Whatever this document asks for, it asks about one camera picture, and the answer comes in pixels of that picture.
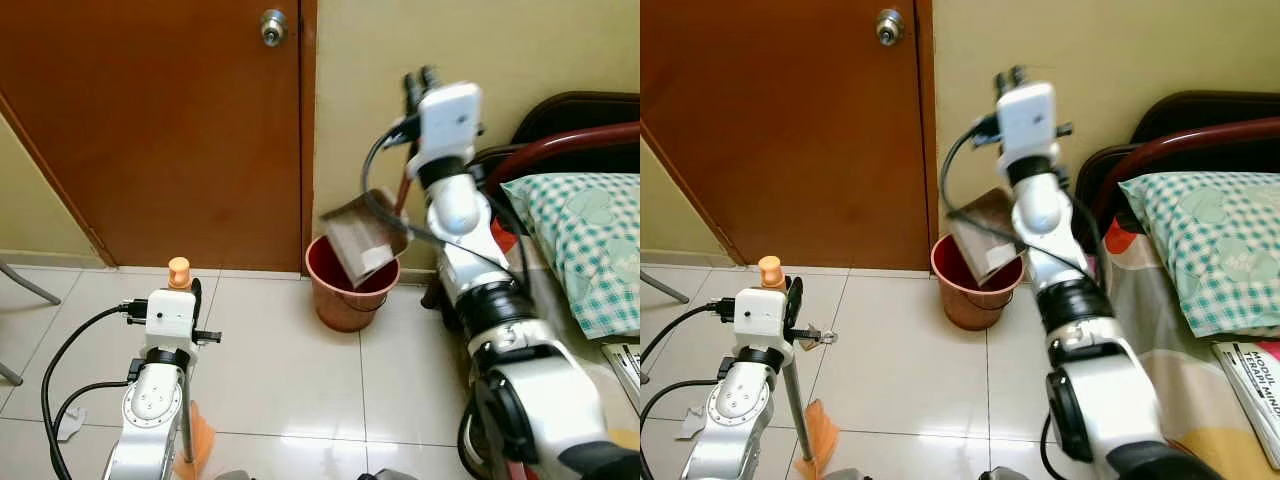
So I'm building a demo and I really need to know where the red-handled dustpan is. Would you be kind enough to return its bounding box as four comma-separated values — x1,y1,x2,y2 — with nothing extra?
320,165,413,286
945,185,1029,288

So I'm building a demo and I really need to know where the red plastic bucket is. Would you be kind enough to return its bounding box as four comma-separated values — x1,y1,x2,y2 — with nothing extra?
305,235,401,333
930,233,1026,331

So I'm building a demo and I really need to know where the green checkered pillow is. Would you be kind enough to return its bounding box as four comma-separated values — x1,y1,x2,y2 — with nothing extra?
500,172,641,339
1118,172,1280,336

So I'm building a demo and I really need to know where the brown wooden door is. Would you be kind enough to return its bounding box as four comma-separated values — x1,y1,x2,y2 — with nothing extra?
640,0,936,271
0,0,317,273

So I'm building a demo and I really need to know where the red and white book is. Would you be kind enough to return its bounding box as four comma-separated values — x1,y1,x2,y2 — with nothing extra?
1212,340,1280,471
600,340,641,411

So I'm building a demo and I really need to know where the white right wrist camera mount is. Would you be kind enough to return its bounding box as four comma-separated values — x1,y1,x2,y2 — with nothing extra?
995,83,1059,161
415,83,483,166

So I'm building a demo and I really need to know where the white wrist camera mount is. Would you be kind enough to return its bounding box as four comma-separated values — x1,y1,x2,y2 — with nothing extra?
145,290,198,346
995,83,1059,161
415,83,483,166
735,288,791,346

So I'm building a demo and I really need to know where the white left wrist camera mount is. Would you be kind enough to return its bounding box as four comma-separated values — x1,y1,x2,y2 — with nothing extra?
735,288,791,346
145,290,198,346

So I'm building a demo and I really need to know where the dark wooden bed frame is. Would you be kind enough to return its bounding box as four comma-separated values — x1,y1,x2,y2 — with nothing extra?
1075,92,1280,261
420,92,641,311

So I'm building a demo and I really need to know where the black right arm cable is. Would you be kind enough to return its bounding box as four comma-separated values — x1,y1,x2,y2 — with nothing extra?
938,115,1111,471
360,112,531,471

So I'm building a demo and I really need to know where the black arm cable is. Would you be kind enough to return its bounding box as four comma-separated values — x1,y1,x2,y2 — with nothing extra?
938,115,1111,471
360,112,531,471
640,375,731,480
640,303,741,371
50,375,136,441
40,303,151,480

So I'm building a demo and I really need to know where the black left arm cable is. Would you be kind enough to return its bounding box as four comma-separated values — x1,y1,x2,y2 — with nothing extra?
50,375,136,441
640,303,741,371
640,375,731,480
40,303,151,480

